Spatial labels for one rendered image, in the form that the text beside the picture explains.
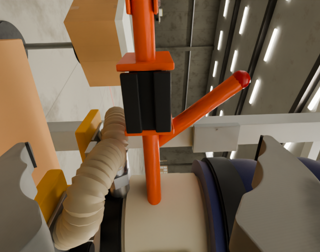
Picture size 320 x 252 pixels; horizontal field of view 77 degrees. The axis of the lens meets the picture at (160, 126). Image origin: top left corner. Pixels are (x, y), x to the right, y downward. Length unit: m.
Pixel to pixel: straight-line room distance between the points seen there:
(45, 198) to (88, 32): 1.47
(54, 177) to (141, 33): 0.19
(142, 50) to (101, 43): 1.47
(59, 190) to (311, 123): 1.61
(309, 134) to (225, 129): 0.62
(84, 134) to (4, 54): 0.23
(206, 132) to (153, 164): 1.10
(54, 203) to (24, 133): 0.28
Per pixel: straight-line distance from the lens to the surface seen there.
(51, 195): 0.26
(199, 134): 1.36
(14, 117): 0.50
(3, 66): 0.49
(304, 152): 3.21
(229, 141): 1.44
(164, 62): 0.21
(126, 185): 0.33
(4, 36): 2.16
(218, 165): 0.36
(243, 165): 0.38
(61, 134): 1.52
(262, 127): 1.54
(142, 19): 0.22
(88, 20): 1.62
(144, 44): 0.22
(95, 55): 1.75
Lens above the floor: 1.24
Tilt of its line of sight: level
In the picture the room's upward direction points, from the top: 88 degrees clockwise
